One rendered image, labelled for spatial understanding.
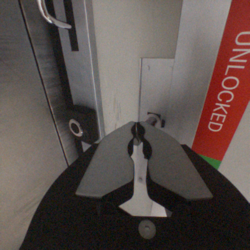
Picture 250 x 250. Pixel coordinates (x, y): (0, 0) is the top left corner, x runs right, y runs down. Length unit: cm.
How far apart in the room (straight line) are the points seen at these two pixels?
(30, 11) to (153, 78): 18
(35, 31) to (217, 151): 28
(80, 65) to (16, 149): 16
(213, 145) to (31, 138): 26
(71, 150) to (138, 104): 20
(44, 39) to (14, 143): 16
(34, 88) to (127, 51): 15
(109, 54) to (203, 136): 15
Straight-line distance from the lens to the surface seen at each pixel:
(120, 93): 20
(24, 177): 29
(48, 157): 29
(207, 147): 18
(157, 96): 17
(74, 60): 23
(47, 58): 26
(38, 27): 26
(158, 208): 23
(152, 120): 17
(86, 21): 21
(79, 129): 23
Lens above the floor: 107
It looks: 28 degrees down
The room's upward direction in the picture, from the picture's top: 107 degrees clockwise
